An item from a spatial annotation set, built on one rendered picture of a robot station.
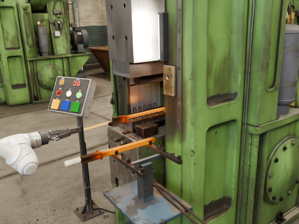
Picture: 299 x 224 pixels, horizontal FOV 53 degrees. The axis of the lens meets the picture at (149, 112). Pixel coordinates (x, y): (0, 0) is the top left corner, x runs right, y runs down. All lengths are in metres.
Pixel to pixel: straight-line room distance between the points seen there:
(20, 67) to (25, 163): 5.24
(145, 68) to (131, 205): 0.82
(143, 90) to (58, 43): 4.73
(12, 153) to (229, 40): 1.32
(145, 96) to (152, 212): 0.99
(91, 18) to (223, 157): 9.41
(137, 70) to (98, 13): 9.36
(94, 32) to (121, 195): 9.65
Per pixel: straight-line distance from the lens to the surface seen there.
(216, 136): 1.93
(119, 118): 1.93
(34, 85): 6.69
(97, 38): 11.12
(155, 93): 2.30
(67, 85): 2.39
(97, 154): 1.51
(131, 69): 1.83
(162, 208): 1.57
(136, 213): 1.54
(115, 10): 1.91
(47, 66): 6.67
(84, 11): 10.90
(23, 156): 1.55
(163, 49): 1.71
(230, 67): 1.90
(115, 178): 2.19
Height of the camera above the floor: 1.60
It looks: 17 degrees down
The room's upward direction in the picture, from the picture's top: 2 degrees counter-clockwise
